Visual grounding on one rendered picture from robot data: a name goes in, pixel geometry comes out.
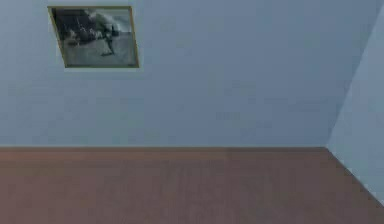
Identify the gold framed grey picture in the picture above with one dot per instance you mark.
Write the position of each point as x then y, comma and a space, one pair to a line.
96, 38

